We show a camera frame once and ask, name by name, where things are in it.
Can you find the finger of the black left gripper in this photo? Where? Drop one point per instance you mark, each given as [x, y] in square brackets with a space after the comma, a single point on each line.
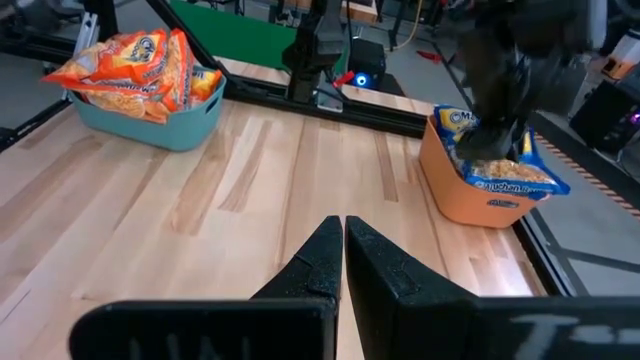
[482, 145]
[510, 142]

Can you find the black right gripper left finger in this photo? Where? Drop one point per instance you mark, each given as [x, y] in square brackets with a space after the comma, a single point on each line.
[300, 325]

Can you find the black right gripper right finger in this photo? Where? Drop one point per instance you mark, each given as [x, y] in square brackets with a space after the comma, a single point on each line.
[425, 325]

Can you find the blue soy sauce ramen pack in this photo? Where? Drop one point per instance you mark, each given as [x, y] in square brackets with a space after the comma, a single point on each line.
[510, 172]
[529, 150]
[452, 122]

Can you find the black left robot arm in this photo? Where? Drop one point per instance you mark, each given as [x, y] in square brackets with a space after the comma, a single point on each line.
[315, 50]

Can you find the orange plastic bin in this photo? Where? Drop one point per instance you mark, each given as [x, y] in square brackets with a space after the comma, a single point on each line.
[450, 190]

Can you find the black yellow-striped floor mat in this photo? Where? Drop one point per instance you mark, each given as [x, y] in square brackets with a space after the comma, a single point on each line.
[590, 150]

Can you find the small red object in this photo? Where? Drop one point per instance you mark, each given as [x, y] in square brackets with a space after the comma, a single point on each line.
[430, 56]

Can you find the black computer tower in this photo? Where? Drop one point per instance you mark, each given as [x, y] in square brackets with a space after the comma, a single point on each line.
[600, 115]

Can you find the black box with blue light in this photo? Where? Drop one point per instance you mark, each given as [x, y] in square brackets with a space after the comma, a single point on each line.
[367, 57]

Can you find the small red clamp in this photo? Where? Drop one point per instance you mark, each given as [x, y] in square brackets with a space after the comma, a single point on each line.
[345, 79]

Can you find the wooden box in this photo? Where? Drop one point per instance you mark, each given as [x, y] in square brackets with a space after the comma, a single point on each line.
[362, 12]

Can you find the teal plastic bin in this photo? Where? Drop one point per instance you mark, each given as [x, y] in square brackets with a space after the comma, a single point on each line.
[165, 130]

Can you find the green floor mat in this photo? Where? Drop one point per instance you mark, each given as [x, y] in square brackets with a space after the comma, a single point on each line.
[235, 35]

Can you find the silver metal bracket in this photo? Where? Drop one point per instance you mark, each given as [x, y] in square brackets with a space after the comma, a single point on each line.
[87, 35]

